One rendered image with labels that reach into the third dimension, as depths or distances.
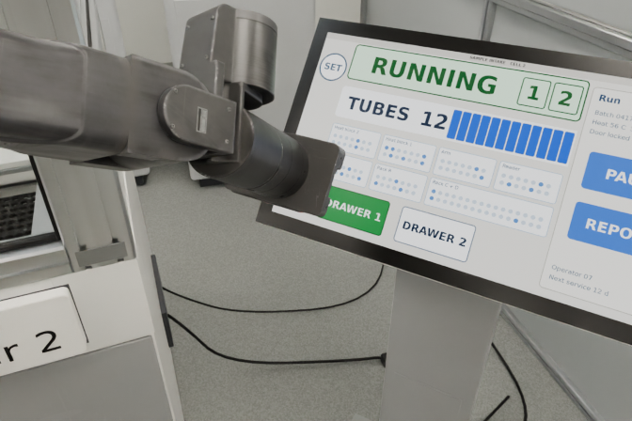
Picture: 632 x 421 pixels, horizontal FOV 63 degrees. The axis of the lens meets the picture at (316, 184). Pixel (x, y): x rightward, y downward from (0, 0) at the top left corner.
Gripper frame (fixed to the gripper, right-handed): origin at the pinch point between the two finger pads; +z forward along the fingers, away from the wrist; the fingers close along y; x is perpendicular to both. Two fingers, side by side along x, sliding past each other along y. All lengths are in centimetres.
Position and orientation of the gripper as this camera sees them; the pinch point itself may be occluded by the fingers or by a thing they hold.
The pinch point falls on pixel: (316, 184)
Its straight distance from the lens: 55.3
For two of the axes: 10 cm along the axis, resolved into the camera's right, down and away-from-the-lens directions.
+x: -2.9, 9.5, -0.6
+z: 3.6, 1.7, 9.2
